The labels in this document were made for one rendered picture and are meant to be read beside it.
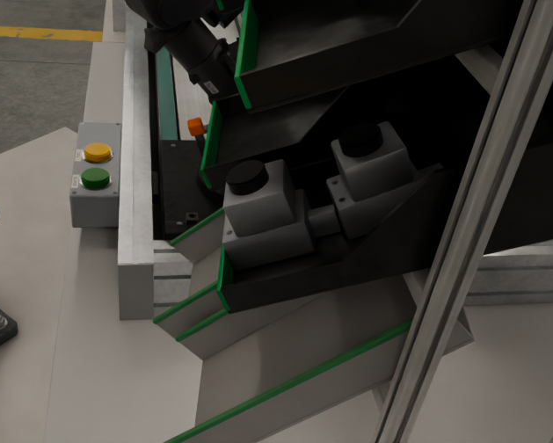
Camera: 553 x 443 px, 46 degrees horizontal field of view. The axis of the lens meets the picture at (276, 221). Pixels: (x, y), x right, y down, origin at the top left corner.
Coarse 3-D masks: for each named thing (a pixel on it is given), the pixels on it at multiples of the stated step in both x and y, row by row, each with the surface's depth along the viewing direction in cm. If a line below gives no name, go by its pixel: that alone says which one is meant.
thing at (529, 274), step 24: (168, 240) 88; (552, 240) 98; (168, 264) 84; (192, 264) 85; (480, 264) 94; (504, 264) 95; (528, 264) 95; (552, 264) 96; (168, 288) 87; (480, 288) 97; (504, 288) 98; (528, 288) 99; (552, 288) 100
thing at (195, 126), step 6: (192, 120) 91; (198, 120) 91; (192, 126) 90; (198, 126) 90; (204, 126) 92; (192, 132) 91; (198, 132) 91; (204, 132) 91; (198, 138) 92; (204, 138) 92; (198, 144) 93; (204, 144) 93
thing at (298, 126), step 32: (448, 64) 51; (320, 96) 65; (352, 96) 53; (384, 96) 52; (224, 128) 66; (256, 128) 64; (288, 128) 62; (320, 128) 54; (224, 160) 61; (288, 160) 56
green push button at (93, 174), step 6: (96, 168) 97; (84, 174) 95; (90, 174) 95; (96, 174) 95; (102, 174) 96; (108, 174) 96; (84, 180) 94; (90, 180) 94; (96, 180) 94; (102, 180) 94; (108, 180) 96; (90, 186) 94; (96, 186) 94; (102, 186) 95
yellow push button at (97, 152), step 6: (90, 144) 101; (96, 144) 102; (102, 144) 102; (84, 150) 100; (90, 150) 100; (96, 150) 100; (102, 150) 101; (108, 150) 101; (90, 156) 99; (96, 156) 99; (102, 156) 100; (108, 156) 101
